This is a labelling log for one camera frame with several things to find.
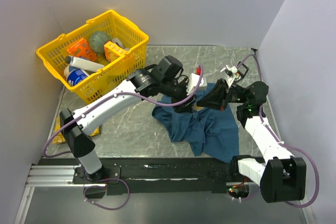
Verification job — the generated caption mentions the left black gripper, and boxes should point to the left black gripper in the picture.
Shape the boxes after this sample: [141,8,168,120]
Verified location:
[161,77,197,114]

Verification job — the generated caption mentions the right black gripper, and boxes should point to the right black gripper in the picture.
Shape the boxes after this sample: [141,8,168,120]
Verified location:
[197,78,249,112]

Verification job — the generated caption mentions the gold flower brooch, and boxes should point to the gold flower brooch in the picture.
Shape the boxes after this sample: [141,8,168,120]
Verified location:
[193,104,204,112]

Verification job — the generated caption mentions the dark blue t-shirt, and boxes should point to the dark blue t-shirt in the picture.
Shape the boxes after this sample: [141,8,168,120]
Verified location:
[151,82,240,164]

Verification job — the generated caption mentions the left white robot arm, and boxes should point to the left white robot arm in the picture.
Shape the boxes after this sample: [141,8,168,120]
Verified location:
[60,56,202,183]

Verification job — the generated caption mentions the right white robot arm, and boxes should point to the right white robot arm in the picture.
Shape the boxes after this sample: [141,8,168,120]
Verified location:
[197,79,307,203]

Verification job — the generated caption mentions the orange yellow snack box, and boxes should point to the orange yellow snack box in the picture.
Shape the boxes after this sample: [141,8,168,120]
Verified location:
[104,41,127,62]

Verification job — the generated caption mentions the yellow plastic shopping basket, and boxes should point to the yellow plastic shopping basket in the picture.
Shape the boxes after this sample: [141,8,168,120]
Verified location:
[36,10,149,104]

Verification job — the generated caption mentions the white tube bottle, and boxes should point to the white tube bottle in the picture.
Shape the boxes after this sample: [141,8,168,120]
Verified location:
[65,55,104,72]

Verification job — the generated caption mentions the green round melon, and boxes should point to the green round melon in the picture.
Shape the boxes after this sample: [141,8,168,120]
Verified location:
[89,31,111,54]

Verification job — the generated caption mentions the blue white container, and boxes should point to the blue white container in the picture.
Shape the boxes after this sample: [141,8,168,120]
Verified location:
[64,65,89,87]

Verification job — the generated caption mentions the yellow chips bag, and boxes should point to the yellow chips bag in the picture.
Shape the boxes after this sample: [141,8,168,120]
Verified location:
[51,117,100,144]

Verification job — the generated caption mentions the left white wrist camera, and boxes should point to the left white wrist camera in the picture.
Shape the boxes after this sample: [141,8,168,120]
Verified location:
[186,66,207,95]

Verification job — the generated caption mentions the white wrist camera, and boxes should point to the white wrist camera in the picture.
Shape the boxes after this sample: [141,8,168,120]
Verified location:
[186,66,207,95]
[221,65,241,88]

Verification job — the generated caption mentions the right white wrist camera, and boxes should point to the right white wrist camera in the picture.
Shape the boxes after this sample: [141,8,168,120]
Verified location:
[221,65,241,88]

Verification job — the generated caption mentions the black square frame marker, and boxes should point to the black square frame marker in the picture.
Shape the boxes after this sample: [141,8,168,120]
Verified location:
[236,61,249,79]

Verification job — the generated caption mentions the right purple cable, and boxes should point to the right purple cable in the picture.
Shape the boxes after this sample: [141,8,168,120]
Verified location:
[236,54,320,208]

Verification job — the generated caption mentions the aluminium extrusion rail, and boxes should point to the aluminium extrusion rail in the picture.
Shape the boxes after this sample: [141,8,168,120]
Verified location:
[25,163,87,188]

